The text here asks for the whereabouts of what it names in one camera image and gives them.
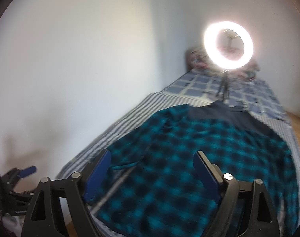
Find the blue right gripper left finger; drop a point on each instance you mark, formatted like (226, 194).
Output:
(94, 173)

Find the teal black plaid fleece jacket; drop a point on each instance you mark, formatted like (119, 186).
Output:
(166, 194)

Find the white ring light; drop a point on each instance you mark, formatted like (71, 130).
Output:
(228, 45)

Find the blue white striped quilt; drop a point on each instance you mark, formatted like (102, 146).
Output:
(150, 105)

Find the black ring light tripod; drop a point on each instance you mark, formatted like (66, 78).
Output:
(223, 90)

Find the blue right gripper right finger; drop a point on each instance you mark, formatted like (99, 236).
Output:
(210, 177)

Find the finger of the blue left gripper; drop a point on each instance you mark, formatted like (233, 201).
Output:
(27, 171)

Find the floral folded pillow blanket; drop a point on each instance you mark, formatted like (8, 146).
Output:
(200, 62)

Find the blue checked bed sheet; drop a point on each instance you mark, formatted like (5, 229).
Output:
(255, 96)

